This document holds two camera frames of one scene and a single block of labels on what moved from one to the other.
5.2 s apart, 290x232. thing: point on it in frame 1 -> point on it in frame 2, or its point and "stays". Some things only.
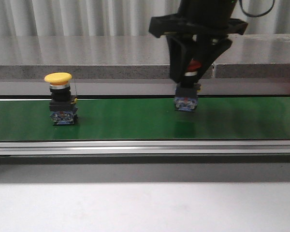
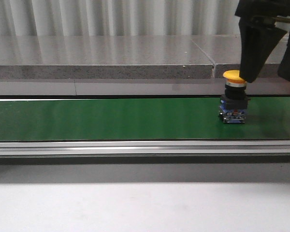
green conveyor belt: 225,118 stays
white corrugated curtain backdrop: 123,17 stays
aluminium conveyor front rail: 109,147 stays
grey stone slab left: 83,57 stays
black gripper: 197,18 -> 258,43
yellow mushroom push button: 62,105 -> 234,103
